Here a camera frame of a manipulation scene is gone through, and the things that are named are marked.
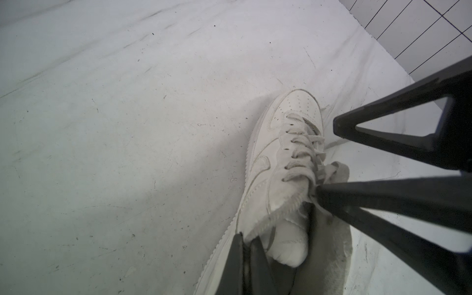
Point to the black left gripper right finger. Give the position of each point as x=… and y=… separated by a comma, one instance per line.
x=258, y=275

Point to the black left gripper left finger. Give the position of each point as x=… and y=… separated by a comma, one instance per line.
x=232, y=281

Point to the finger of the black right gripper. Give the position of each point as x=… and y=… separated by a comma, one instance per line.
x=425, y=222
x=449, y=147

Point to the white leather sneaker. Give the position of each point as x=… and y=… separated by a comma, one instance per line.
x=285, y=163

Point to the grey shoe insole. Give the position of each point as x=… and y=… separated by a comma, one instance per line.
x=309, y=254

